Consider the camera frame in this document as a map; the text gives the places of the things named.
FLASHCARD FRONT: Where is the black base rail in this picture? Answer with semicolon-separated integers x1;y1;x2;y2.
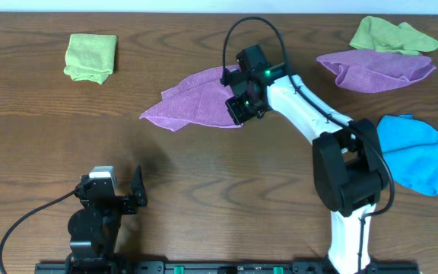
34;259;421;274

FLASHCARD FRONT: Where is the crumpled green cloth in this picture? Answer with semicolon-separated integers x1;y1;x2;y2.
349;16;438;56

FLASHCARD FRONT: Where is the blue microfiber cloth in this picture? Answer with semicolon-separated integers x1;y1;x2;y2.
377;115;438;196

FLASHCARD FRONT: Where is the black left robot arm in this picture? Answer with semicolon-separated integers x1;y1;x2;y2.
68;166;148;263

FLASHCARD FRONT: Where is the purple microfiber cloth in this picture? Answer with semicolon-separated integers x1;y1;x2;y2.
140;67;237;132

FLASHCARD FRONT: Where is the crumpled purple cloth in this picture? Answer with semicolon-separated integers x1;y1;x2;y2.
316;49;436;94

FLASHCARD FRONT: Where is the folded green cloth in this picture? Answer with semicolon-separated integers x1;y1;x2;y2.
64;33;118;84

